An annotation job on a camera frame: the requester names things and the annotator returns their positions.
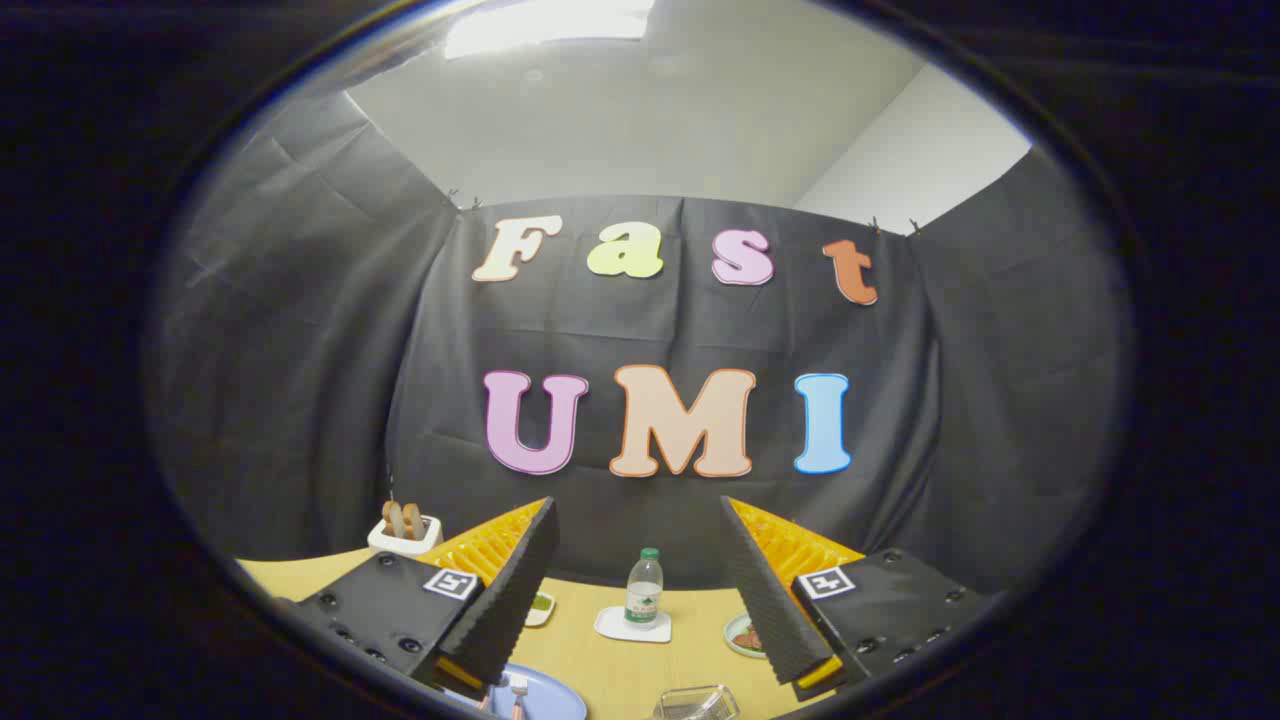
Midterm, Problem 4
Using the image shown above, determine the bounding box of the white square coaster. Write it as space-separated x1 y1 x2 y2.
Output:
594 606 673 643

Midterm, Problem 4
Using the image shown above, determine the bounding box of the ceiling light panel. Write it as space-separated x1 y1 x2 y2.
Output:
443 0 656 59

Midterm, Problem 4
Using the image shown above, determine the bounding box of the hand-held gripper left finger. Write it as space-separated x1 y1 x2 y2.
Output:
290 497 561 701

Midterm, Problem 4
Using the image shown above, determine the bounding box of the clear plastic water bottle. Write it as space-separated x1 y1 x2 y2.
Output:
625 547 665 628

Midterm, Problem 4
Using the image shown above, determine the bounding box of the pale green oval plate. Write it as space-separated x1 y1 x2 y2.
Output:
724 612 769 660

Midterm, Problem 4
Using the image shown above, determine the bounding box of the perforated metal cutlery holder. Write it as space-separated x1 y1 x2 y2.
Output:
653 685 741 720

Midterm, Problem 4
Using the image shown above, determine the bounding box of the white toaster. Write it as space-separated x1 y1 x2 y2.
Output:
367 512 443 557

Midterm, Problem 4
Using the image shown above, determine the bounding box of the blue round plate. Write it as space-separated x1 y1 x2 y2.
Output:
445 663 588 720

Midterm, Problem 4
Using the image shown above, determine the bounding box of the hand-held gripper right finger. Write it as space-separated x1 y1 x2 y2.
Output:
720 495 1001 702

